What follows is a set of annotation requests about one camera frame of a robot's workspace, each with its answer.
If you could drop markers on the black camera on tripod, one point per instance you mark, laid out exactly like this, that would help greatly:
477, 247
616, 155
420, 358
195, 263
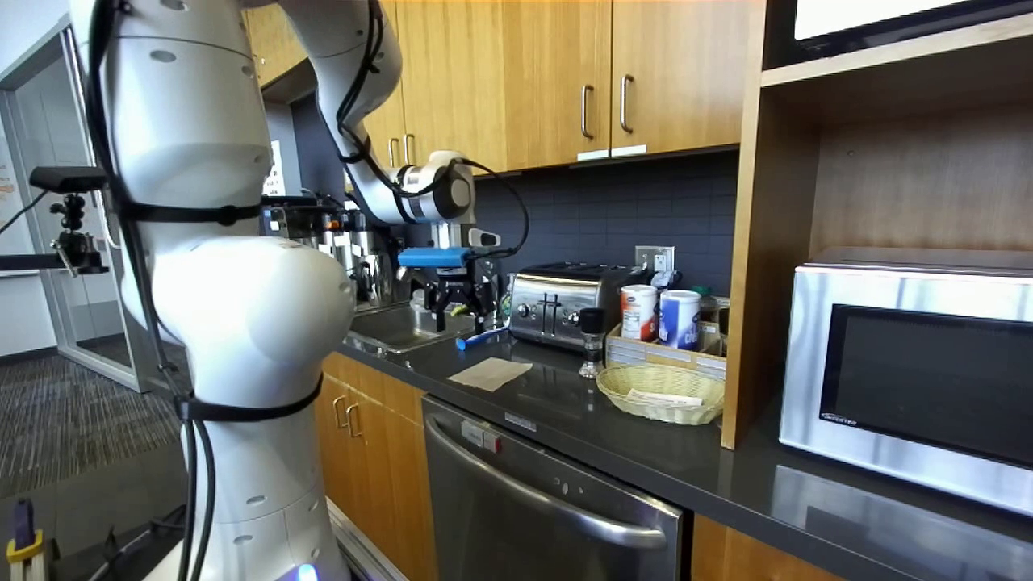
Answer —
67, 178

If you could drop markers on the blue cloth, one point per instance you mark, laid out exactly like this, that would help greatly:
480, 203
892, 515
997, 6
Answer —
430, 258

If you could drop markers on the wooden microwave shelf unit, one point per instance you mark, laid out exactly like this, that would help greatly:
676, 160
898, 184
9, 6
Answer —
754, 270

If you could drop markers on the yellow blue clamp tool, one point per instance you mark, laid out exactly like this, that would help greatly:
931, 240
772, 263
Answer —
23, 549

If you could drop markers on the blue white dish brush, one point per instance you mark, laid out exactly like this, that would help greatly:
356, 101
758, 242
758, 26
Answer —
481, 339

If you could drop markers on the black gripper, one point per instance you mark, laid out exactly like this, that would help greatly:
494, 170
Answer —
453, 288

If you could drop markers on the crumpled white paper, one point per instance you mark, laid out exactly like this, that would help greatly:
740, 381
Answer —
375, 472

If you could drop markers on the chrome faucet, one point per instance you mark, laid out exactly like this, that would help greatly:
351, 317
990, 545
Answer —
351, 258

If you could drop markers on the black framed white panel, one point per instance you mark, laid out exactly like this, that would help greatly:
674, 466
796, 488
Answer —
859, 17

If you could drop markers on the clear dish soap bottle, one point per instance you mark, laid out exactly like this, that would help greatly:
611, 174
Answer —
420, 317

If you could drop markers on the stainless steel dishwasher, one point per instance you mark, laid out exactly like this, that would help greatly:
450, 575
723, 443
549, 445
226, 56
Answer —
519, 506

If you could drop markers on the stainless steel microwave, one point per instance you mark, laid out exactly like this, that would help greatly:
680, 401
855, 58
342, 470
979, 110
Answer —
915, 387

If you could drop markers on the white wall outlet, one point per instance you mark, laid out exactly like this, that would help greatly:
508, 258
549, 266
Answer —
653, 258

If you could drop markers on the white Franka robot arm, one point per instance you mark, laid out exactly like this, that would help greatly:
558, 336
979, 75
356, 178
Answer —
247, 312

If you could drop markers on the stainless steel sink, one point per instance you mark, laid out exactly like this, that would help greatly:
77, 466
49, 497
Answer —
381, 328

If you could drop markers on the wooden wall cabinet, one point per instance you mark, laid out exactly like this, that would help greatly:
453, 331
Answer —
536, 75

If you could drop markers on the woven wicker basket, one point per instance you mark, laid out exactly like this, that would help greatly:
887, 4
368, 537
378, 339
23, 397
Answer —
664, 393

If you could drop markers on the red white dishwasher sticker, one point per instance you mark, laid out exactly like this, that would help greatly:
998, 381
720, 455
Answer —
484, 435

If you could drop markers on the stainless steel toaster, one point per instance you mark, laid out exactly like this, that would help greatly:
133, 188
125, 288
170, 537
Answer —
554, 312

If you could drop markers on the wooden base cabinet with drawers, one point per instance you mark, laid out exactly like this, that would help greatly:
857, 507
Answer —
754, 558

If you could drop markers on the red white can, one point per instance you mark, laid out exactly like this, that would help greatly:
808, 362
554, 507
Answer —
638, 312

